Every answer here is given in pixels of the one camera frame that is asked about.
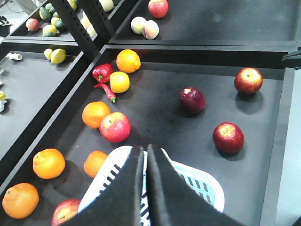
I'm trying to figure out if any knobbed orange right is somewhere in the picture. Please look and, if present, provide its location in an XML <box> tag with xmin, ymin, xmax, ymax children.
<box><xmin>32</xmin><ymin>148</ymin><xmax>66</xmax><ymax>179</ymax></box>

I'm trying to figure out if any orange beside middle apple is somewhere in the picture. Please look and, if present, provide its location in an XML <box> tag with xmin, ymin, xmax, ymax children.
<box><xmin>82</xmin><ymin>101</ymin><xmax>111</xmax><ymax>129</ymax></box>

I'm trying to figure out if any small orange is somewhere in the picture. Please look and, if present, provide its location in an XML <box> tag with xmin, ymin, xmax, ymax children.
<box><xmin>84</xmin><ymin>151</ymin><xmax>108</xmax><ymax>178</ymax></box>

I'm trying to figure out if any knobbed orange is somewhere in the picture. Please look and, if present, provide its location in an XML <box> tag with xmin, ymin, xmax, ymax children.
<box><xmin>2</xmin><ymin>183</ymin><xmax>40</xmax><ymax>219</ymax></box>
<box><xmin>32</xmin><ymin>148</ymin><xmax>66</xmax><ymax>179</ymax></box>

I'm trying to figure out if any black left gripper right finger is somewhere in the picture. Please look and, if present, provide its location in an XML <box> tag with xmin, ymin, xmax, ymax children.
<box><xmin>147</xmin><ymin>144</ymin><xmax>240</xmax><ymax>226</ymax></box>

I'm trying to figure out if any pink red apple middle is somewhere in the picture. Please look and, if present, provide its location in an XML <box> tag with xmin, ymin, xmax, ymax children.
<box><xmin>99</xmin><ymin>112</ymin><xmax>131</xmax><ymax>143</ymax></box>

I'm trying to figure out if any red bell pepper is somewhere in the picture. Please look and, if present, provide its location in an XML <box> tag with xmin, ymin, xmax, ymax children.
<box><xmin>92</xmin><ymin>63</ymin><xmax>113</xmax><ymax>83</ymax></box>

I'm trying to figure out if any pink red apple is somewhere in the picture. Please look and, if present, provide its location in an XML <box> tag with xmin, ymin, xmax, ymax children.
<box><xmin>99</xmin><ymin>112</ymin><xmax>131</xmax><ymax>143</ymax></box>
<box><xmin>51</xmin><ymin>199</ymin><xmax>80</xmax><ymax>226</ymax></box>

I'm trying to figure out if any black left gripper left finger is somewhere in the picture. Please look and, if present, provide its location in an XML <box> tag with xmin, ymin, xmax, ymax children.
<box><xmin>64</xmin><ymin>145</ymin><xmax>144</xmax><ymax>226</ymax></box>

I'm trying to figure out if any red apple right tray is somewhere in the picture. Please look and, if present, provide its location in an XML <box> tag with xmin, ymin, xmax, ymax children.
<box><xmin>148</xmin><ymin>0</ymin><xmax>169</xmax><ymax>18</ymax></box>

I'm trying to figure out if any orange near tray edge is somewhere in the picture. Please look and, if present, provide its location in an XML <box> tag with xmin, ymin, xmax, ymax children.
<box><xmin>116</xmin><ymin>49</ymin><xmax>141</xmax><ymax>73</ymax></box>

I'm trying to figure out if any yellow lemon front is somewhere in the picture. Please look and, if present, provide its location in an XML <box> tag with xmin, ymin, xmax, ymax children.
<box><xmin>50</xmin><ymin>48</ymin><xmax>67</xmax><ymax>64</ymax></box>

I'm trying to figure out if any red chili pepper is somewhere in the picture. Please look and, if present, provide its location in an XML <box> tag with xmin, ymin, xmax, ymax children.
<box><xmin>94</xmin><ymin>83</ymin><xmax>116</xmax><ymax>103</ymax></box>

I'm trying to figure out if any pink red apple left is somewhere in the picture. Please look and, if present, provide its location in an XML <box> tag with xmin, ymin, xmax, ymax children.
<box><xmin>51</xmin><ymin>199</ymin><xmax>80</xmax><ymax>226</ymax></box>

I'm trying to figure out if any knobbed orange left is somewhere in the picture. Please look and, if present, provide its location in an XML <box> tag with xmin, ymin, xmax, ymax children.
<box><xmin>2</xmin><ymin>183</ymin><xmax>40</xmax><ymax>219</ymax></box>

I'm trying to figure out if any red yellow apple front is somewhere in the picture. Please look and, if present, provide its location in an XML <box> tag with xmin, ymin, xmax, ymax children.
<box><xmin>234</xmin><ymin>67</ymin><xmax>263</xmax><ymax>95</ymax></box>

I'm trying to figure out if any peach front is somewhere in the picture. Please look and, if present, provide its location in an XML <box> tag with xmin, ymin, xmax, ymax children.
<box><xmin>142</xmin><ymin>20</ymin><xmax>159</xmax><ymax>40</ymax></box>

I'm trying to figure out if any light blue plastic basket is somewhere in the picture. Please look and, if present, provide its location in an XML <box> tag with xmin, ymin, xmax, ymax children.
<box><xmin>78</xmin><ymin>145</ymin><xmax>225</xmax><ymax>226</ymax></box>

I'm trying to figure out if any dark red apple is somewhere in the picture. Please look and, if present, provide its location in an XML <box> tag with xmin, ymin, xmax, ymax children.
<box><xmin>181</xmin><ymin>87</ymin><xmax>206</xmax><ymax>114</ymax></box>

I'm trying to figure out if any yellow orange citrus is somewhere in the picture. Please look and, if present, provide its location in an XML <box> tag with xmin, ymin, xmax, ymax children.
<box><xmin>109</xmin><ymin>72</ymin><xmax>130</xmax><ymax>93</ymax></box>

